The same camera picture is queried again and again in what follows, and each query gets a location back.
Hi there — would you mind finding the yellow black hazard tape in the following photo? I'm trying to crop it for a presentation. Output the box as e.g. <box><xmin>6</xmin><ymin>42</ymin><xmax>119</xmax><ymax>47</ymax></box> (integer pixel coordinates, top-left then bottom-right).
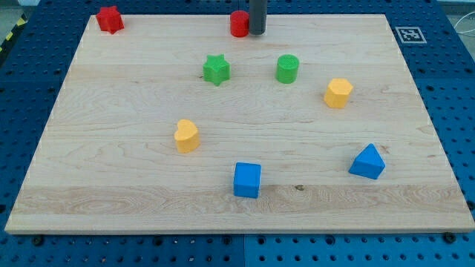
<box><xmin>1</xmin><ymin>14</ymin><xmax>28</xmax><ymax>56</ymax></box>

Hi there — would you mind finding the green cylinder block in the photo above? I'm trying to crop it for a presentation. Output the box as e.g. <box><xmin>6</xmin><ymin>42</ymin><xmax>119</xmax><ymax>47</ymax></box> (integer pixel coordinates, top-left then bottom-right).
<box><xmin>275</xmin><ymin>54</ymin><xmax>300</xmax><ymax>84</ymax></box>

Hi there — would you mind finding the white cable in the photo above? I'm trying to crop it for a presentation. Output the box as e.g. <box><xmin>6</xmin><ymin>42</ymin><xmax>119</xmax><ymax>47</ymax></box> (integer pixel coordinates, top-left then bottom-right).
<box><xmin>453</xmin><ymin>10</ymin><xmax>475</xmax><ymax>36</ymax></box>

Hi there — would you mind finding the white fiducial marker tag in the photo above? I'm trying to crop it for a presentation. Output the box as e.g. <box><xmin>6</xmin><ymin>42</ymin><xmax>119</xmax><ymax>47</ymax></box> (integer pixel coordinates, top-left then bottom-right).
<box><xmin>395</xmin><ymin>26</ymin><xmax>427</xmax><ymax>45</ymax></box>

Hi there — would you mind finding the blue cube block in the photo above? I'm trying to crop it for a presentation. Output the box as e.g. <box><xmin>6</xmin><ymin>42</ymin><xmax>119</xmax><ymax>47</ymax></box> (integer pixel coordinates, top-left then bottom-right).
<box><xmin>233</xmin><ymin>162</ymin><xmax>261</xmax><ymax>199</ymax></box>

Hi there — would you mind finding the yellow heart block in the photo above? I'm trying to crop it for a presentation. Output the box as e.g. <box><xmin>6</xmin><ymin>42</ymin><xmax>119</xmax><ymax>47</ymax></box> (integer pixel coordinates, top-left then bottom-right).
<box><xmin>174</xmin><ymin>119</ymin><xmax>200</xmax><ymax>154</ymax></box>

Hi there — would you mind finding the blue triangle block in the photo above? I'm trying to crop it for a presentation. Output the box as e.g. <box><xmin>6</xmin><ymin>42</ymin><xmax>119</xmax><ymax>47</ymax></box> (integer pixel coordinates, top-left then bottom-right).
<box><xmin>349</xmin><ymin>143</ymin><xmax>386</xmax><ymax>179</ymax></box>

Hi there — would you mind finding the red cylinder block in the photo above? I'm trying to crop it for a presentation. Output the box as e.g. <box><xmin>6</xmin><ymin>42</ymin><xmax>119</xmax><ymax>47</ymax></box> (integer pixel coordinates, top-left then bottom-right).
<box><xmin>230</xmin><ymin>10</ymin><xmax>249</xmax><ymax>38</ymax></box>

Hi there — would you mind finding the yellow hexagon block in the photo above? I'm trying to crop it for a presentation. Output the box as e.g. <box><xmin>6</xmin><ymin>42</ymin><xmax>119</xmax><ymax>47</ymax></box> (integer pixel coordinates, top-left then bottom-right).
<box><xmin>324</xmin><ymin>78</ymin><xmax>353</xmax><ymax>108</ymax></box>

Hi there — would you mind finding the green star block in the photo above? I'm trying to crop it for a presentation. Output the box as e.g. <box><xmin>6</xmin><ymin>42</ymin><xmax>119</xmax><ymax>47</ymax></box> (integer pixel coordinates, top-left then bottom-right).
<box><xmin>203</xmin><ymin>54</ymin><xmax>231</xmax><ymax>86</ymax></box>

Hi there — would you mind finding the light wooden board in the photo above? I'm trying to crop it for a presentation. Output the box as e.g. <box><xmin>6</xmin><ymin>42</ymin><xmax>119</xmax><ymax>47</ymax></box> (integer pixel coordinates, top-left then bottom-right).
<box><xmin>5</xmin><ymin>14</ymin><xmax>474</xmax><ymax>234</ymax></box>

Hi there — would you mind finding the red star block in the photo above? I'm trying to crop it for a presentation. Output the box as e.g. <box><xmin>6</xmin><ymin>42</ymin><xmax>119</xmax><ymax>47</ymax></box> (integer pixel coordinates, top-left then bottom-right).
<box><xmin>96</xmin><ymin>6</ymin><xmax>124</xmax><ymax>34</ymax></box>

